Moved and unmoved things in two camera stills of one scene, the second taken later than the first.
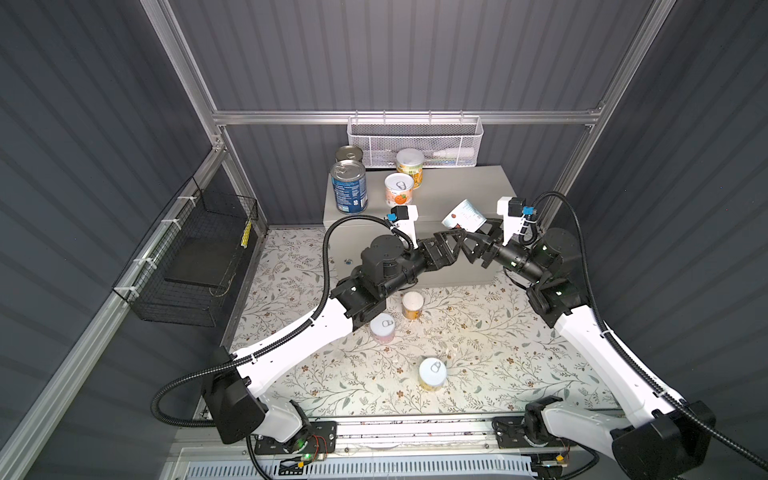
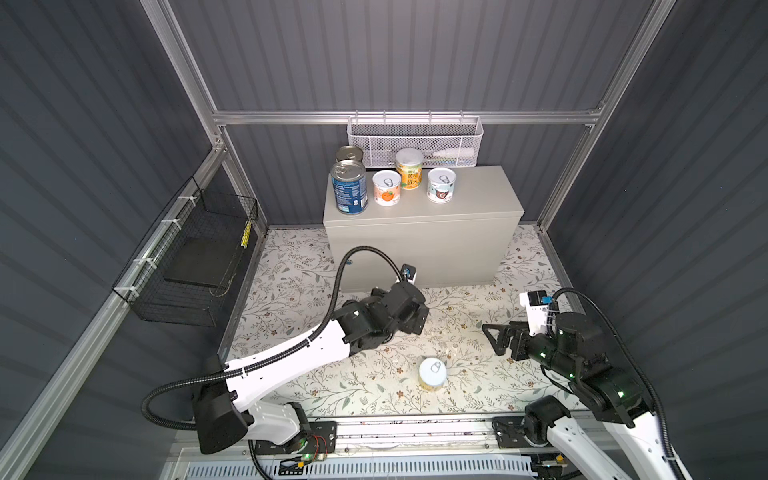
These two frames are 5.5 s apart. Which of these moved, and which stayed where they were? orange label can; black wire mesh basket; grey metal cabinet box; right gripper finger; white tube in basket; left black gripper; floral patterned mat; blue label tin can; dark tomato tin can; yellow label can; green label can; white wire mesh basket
Moved: left black gripper; orange label can; right gripper finger; green label can
Stayed: yellow label can; white wire mesh basket; blue label tin can; black wire mesh basket; grey metal cabinet box; dark tomato tin can; white tube in basket; floral patterned mat
